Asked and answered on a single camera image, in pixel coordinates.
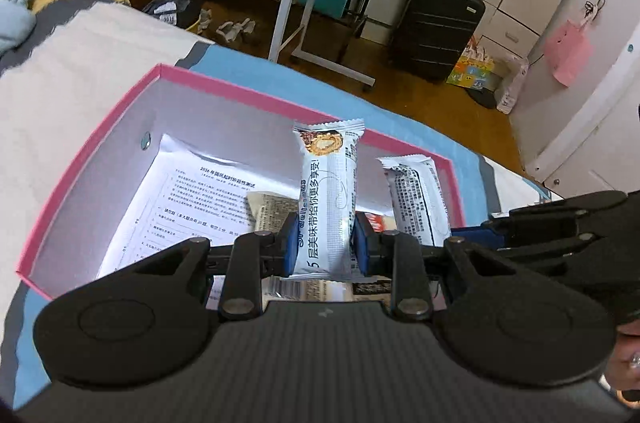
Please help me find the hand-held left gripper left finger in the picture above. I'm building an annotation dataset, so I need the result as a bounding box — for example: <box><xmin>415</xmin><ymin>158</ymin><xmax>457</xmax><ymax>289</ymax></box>
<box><xmin>112</xmin><ymin>214</ymin><xmax>297</xmax><ymax>322</ymax></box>

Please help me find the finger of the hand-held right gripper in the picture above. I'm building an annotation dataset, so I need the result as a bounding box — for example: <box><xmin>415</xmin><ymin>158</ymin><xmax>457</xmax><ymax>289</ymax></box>
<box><xmin>500</xmin><ymin>223</ymin><xmax>618</xmax><ymax>286</ymax></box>
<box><xmin>452</xmin><ymin>191</ymin><xmax>632</xmax><ymax>245</ymax></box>

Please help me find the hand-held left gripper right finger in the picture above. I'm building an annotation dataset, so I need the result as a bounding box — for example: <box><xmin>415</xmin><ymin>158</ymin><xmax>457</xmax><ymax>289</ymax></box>
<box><xmin>352</xmin><ymin>214</ymin><xmax>531</xmax><ymax>321</ymax></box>

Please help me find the white pastry snack packet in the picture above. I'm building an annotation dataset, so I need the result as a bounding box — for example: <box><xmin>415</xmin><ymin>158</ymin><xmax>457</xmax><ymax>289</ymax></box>
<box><xmin>290</xmin><ymin>119</ymin><xmax>366</xmax><ymax>282</ymax></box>

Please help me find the white text-printed snack packet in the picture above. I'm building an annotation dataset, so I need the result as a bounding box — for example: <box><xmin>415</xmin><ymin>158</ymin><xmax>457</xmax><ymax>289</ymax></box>
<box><xmin>376</xmin><ymin>154</ymin><xmax>452</xmax><ymax>249</ymax></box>

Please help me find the pink cardboard box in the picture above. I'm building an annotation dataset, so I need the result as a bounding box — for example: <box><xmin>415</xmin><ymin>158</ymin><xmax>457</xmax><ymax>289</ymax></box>
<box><xmin>16</xmin><ymin>64</ymin><xmax>467</xmax><ymax>301</ymax></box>

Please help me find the person's right hand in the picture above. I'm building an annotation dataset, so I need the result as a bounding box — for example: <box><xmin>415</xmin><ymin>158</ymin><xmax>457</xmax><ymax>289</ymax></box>
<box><xmin>616</xmin><ymin>325</ymin><xmax>640</xmax><ymax>404</ymax></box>

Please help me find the red snack packet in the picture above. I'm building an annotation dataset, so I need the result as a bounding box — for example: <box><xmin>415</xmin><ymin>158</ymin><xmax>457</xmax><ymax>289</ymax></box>
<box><xmin>364</xmin><ymin>212</ymin><xmax>398</xmax><ymax>234</ymax></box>

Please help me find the beige snack packet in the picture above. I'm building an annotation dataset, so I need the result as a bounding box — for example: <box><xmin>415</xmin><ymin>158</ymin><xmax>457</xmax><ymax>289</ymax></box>
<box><xmin>246</xmin><ymin>192</ymin><xmax>301</xmax><ymax>234</ymax></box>

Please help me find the barcode snack packet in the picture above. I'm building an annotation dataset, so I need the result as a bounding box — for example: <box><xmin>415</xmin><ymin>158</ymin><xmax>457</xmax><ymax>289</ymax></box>
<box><xmin>262</xmin><ymin>278</ymin><xmax>351</xmax><ymax>304</ymax></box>

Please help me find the printed paper sheet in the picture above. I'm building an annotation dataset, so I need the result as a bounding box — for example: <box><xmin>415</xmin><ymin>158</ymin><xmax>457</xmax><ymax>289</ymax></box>
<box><xmin>95</xmin><ymin>134</ymin><xmax>361</xmax><ymax>314</ymax></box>

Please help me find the white door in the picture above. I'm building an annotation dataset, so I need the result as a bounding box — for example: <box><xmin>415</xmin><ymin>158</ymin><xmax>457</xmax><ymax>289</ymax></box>
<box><xmin>510</xmin><ymin>0</ymin><xmax>640</xmax><ymax>198</ymax></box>

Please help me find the white plastic bag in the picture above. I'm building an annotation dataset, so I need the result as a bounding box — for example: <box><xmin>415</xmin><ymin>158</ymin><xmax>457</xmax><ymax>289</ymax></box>
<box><xmin>492</xmin><ymin>55</ymin><xmax>530</xmax><ymax>114</ymax></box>

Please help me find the light blue blanket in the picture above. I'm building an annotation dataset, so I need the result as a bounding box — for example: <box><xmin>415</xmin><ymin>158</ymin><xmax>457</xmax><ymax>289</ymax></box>
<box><xmin>175</xmin><ymin>43</ymin><xmax>556</xmax><ymax>234</ymax></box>

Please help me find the colourful picture book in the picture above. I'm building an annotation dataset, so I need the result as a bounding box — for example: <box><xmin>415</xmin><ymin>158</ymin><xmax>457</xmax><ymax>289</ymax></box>
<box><xmin>448</xmin><ymin>48</ymin><xmax>496</xmax><ymax>91</ymax></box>

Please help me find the pink hanging bag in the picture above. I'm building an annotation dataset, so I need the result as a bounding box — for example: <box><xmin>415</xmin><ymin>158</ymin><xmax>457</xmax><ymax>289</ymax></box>
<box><xmin>543</xmin><ymin>19</ymin><xmax>595</xmax><ymax>88</ymax></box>

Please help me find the black suitcase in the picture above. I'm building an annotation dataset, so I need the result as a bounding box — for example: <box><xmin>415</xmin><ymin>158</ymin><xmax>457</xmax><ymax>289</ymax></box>
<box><xmin>387</xmin><ymin>0</ymin><xmax>487</xmax><ymax>84</ymax></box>

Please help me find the white quilt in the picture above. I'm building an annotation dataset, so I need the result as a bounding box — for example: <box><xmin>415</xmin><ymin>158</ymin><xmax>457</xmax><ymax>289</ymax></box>
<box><xmin>0</xmin><ymin>0</ymin><xmax>216</xmax><ymax>344</ymax></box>

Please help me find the black bag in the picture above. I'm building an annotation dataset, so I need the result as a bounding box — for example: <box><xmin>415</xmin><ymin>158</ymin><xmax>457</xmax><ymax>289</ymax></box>
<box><xmin>142</xmin><ymin>0</ymin><xmax>203</xmax><ymax>28</ymax></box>

